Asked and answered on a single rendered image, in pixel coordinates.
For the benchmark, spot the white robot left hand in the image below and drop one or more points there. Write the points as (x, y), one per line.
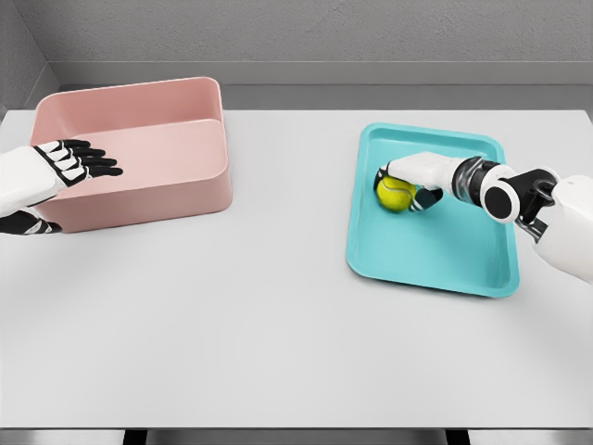
(23, 176)

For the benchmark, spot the blue tray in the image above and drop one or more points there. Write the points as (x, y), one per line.
(417, 252)

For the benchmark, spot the pink basket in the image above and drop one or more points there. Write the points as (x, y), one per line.
(162, 153)

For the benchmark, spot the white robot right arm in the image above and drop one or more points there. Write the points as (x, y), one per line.
(572, 222)

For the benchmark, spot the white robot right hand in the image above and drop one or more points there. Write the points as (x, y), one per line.
(417, 169)

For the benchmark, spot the yellow tennis ball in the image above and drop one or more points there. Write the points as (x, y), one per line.
(394, 194)

